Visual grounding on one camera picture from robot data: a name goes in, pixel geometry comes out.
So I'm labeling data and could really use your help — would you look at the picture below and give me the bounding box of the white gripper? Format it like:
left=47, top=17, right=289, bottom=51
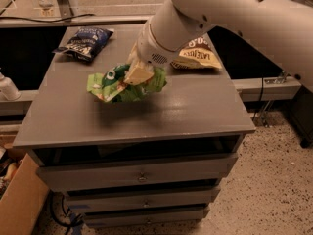
left=124, top=20, right=178, bottom=85

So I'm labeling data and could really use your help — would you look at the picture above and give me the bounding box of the green rice chip bag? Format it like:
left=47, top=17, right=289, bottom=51
left=86, top=65, right=167, bottom=103

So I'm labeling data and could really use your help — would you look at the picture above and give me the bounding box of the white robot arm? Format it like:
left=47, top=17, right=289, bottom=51
left=126, top=0, right=313, bottom=91

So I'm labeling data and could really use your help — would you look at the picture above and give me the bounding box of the blue chip bag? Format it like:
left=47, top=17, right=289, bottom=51
left=54, top=26, right=114, bottom=63

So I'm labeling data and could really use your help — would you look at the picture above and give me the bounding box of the brown and cream chip bag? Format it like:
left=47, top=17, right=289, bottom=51
left=171, top=36, right=222, bottom=69

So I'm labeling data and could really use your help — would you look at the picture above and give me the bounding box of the grey drawer cabinet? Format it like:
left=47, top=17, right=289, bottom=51
left=14, top=24, right=255, bottom=220

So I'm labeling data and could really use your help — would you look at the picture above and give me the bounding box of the middle grey drawer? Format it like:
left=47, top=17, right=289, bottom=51
left=66, top=185, right=220, bottom=213

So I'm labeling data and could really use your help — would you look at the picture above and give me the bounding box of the grey drawer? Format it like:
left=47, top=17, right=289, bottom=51
left=84, top=205, right=209, bottom=228
left=37, top=153, right=238, bottom=192
left=66, top=185, right=220, bottom=213

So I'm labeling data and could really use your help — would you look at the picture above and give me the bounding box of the white pipe fitting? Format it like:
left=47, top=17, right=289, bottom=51
left=0, top=72, right=21, bottom=101

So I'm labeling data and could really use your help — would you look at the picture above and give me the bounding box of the top grey drawer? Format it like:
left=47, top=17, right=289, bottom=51
left=37, top=153, right=238, bottom=192

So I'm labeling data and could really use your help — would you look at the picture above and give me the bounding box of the bottom grey drawer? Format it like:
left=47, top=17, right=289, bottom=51
left=84, top=205, right=209, bottom=228

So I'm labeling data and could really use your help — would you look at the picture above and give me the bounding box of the cardboard box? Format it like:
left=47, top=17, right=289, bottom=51
left=0, top=155, right=49, bottom=235

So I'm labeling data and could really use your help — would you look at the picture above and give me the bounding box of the black cable on ledge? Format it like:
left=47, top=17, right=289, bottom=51
left=0, top=13, right=96, bottom=24

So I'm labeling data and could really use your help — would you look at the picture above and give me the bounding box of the black cable under cabinet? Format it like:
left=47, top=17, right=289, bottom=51
left=48, top=191, right=85, bottom=235

